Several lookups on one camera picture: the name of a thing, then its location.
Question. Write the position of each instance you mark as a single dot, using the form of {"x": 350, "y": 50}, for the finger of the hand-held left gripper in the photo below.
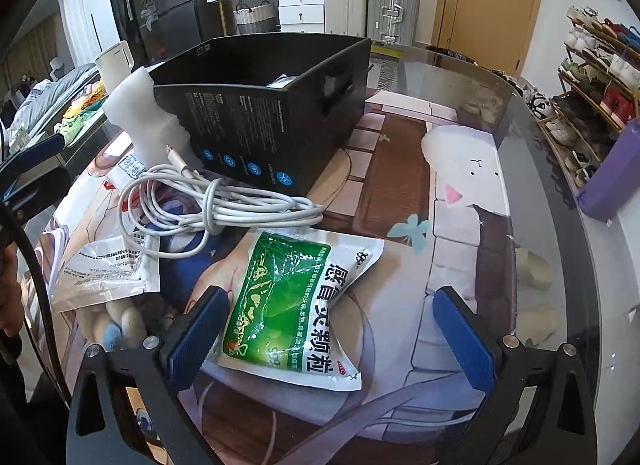
{"x": 42, "y": 190}
{"x": 35, "y": 151}

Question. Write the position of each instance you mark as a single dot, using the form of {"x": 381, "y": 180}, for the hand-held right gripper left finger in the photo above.
{"x": 197, "y": 340}

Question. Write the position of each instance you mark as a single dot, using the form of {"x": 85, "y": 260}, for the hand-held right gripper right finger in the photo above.
{"x": 465, "y": 345}

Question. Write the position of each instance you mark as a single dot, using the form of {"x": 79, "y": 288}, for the white blue plush toy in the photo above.
{"x": 130, "y": 320}

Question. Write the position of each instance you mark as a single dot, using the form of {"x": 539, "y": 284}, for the white red-marked packet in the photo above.
{"x": 125, "y": 167}

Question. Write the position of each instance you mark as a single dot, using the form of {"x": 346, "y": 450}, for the green medicine packet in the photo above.
{"x": 285, "y": 295}

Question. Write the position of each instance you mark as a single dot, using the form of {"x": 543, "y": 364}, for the clear plastic printed bag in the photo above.
{"x": 105, "y": 270}

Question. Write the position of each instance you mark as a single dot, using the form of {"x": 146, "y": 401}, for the white foam piece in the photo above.
{"x": 145, "y": 115}

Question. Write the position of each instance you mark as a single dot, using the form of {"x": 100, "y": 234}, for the black cardboard box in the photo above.
{"x": 300, "y": 120}

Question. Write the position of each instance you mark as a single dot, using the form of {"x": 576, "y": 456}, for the person's left hand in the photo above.
{"x": 7, "y": 295}

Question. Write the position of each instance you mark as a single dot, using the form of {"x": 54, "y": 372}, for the bed with striped bedding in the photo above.
{"x": 50, "y": 95}

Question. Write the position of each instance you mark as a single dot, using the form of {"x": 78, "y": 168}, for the pile of colourful clothes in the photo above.
{"x": 82, "y": 112}

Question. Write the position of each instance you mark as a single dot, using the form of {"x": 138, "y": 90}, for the beige slipper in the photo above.
{"x": 535, "y": 267}
{"x": 537, "y": 324}

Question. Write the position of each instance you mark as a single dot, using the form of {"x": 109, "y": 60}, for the white electric kettle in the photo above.
{"x": 115, "y": 65}

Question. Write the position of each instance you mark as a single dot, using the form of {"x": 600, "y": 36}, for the printed table mat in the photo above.
{"x": 400, "y": 170}

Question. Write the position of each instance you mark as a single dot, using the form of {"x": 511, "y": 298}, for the black refrigerator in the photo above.
{"x": 180, "y": 0}

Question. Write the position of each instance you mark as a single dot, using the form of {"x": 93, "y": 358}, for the purple box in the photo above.
{"x": 615, "y": 170}

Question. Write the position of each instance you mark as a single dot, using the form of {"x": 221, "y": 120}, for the woven basket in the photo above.
{"x": 254, "y": 20}

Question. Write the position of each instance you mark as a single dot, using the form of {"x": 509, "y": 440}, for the shoe rack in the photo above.
{"x": 590, "y": 95}

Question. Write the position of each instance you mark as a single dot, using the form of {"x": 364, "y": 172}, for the wooden door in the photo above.
{"x": 485, "y": 5}

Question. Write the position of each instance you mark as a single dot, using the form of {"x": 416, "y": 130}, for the white suitcase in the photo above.
{"x": 345, "y": 0}

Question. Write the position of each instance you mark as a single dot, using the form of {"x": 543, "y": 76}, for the silver suitcase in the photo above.
{"x": 395, "y": 5}

